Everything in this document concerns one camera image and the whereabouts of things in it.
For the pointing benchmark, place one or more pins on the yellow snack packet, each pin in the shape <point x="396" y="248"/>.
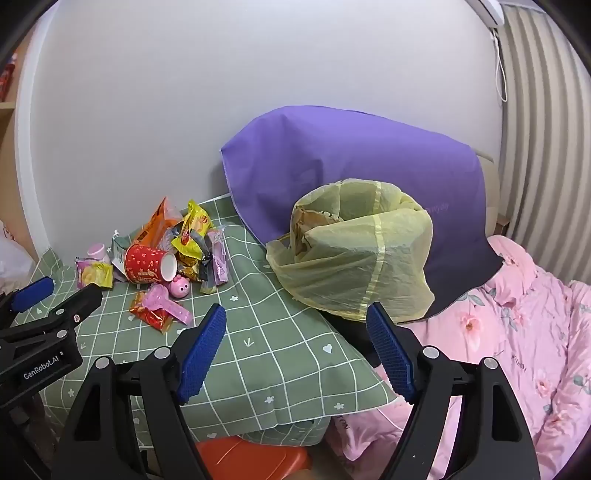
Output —
<point x="194" y="221"/>

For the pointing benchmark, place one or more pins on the pale pink plastic toy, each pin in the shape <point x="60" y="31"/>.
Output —
<point x="161" y="303"/>

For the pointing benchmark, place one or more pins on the gold candy wrapper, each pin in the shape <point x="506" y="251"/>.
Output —
<point x="189" y="267"/>

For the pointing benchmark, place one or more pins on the pink yellow candy packet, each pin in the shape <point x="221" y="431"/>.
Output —
<point x="94" y="274"/>

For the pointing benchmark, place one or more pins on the orange snack packet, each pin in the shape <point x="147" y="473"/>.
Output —
<point x="154" y="224"/>

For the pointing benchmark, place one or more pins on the beige headboard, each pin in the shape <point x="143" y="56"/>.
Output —
<point x="491" y="184"/>

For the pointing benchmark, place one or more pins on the orange plastic stool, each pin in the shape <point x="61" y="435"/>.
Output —
<point x="249" y="459"/>

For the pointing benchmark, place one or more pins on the red package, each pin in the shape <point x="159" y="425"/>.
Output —
<point x="7" y="81"/>

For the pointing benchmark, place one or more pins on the bin with yellow bag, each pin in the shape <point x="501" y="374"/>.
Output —
<point x="351" y="258"/>

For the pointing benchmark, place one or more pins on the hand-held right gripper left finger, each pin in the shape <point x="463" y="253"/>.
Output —
<point x="203" y="355"/>

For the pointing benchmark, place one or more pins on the white plastic bag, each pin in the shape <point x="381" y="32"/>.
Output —
<point x="14" y="258"/>

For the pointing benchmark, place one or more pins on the pink floral blanket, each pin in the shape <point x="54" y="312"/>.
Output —
<point x="508" y="323"/>

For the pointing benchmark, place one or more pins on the beige pleated curtain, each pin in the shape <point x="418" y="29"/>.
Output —
<point x="545" y="138"/>

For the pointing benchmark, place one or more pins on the grey foil packet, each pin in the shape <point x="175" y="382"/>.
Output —
<point x="197" y="242"/>

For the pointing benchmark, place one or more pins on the red paper cup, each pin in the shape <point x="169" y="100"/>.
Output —
<point x="145" y="265"/>

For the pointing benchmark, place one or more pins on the wooden shelf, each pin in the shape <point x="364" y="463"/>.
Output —
<point x="5" y="138"/>

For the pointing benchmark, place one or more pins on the purple cloth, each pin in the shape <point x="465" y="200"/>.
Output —
<point x="369" y="152"/>

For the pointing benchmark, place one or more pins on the pink pig toy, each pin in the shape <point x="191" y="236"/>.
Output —
<point x="179" y="287"/>

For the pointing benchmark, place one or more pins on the white air conditioner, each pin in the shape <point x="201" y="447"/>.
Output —
<point x="491" y="11"/>

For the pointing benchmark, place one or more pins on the green checked tablecloth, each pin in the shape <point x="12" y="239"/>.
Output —
<point x="277" y="332"/>

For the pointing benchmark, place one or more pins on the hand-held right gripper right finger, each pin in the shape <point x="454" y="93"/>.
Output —
<point x="390" y="350"/>

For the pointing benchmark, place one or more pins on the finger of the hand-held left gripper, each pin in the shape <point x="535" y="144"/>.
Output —
<point x="32" y="288"/>
<point x="78" y="302"/>

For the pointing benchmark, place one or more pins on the small pink capped bottle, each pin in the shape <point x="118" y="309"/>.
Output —
<point x="98" y="251"/>

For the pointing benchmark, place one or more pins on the red yellow candy wrapper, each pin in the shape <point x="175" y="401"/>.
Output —
<point x="150" y="318"/>

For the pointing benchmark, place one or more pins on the white green packet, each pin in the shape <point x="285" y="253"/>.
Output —
<point x="119" y="249"/>

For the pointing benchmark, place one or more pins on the pink printed snack packet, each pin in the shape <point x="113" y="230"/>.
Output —
<point x="214" y="258"/>

